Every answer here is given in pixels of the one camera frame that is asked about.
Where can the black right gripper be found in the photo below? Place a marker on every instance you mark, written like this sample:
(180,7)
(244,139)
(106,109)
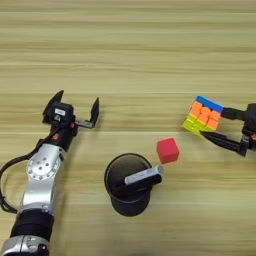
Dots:
(250,133)

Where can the black round pen cup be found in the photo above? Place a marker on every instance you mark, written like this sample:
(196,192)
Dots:
(128,206)

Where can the multicoloured puzzle cube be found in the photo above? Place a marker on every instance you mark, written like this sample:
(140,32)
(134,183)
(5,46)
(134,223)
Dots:
(201,115)

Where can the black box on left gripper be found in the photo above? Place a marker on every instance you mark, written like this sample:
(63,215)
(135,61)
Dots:
(62,111)

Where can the red cube block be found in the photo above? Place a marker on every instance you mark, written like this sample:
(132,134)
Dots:
(167,150)

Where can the black and silver marker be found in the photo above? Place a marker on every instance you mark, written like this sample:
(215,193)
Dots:
(143,175)

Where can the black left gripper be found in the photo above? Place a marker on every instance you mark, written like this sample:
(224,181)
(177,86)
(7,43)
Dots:
(65,136)

